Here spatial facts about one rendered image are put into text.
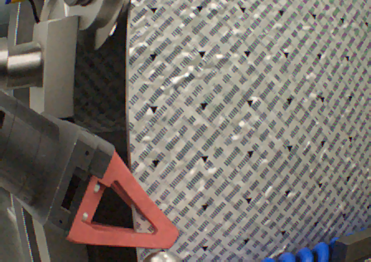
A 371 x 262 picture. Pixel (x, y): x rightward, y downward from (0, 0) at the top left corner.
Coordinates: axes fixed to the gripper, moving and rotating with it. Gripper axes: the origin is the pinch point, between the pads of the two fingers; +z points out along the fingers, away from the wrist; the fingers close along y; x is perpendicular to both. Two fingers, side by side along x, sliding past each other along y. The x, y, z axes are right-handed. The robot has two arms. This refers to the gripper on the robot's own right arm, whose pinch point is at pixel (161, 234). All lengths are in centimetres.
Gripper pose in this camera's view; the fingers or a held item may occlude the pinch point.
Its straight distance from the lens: 59.5
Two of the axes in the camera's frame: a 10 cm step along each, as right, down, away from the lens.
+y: 4.0, 1.0, -9.1
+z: 8.0, 4.4, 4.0
